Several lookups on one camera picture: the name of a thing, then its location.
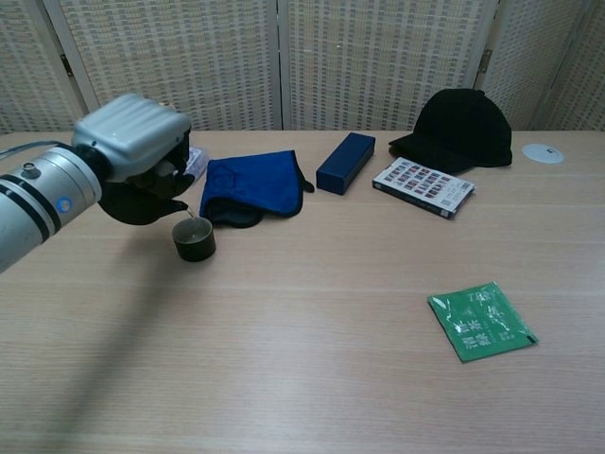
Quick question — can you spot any black fabric eye mask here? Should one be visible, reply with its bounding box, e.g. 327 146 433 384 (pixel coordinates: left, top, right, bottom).
207 201 265 230

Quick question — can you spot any black baseball cap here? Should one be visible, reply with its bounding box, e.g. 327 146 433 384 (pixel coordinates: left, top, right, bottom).
388 87 514 174

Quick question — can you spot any green tea packet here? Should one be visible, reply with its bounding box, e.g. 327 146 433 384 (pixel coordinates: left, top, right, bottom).
426 281 540 364

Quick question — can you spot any white round disc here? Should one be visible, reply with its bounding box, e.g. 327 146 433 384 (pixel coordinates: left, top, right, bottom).
521 143 566 166

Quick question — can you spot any dark green tea cup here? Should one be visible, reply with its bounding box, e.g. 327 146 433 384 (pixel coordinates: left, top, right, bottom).
170 217 217 263

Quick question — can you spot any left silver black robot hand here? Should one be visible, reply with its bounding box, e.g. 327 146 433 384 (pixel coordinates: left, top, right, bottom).
70 93 195 199

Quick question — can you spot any woven folding screen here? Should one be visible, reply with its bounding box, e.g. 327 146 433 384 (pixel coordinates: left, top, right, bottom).
0 0 605 135

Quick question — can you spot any printed flat card box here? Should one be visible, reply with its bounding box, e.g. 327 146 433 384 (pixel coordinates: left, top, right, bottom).
371 156 477 221

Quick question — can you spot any small clear purple box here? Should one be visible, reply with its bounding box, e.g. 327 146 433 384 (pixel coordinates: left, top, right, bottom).
186 146 211 182

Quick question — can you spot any black teapot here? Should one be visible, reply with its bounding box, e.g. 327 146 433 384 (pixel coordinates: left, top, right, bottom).
96 182 190 226

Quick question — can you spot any blue cloth pouch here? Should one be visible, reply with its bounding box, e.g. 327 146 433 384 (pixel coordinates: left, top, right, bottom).
199 149 316 221

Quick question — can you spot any dark blue rectangular box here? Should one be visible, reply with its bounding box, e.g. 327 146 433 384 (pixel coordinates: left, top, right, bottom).
315 131 377 196

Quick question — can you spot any thin robot arm cable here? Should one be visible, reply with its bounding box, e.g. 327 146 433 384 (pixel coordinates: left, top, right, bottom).
0 140 73 162

